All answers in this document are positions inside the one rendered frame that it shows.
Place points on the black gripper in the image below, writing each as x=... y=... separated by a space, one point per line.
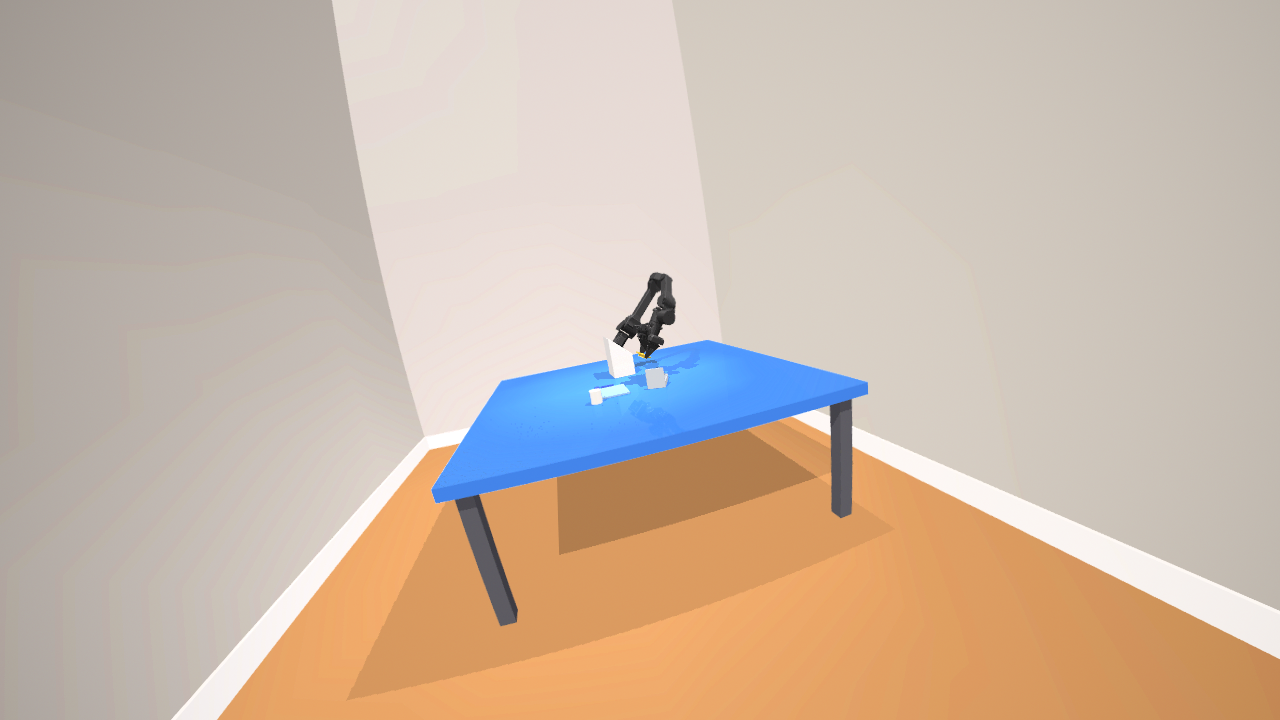
x=649 y=343

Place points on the light blue square mat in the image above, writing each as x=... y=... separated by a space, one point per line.
x=614 y=391

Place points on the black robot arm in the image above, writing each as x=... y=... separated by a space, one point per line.
x=632 y=323

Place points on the grey dish rack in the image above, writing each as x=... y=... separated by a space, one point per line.
x=656 y=378

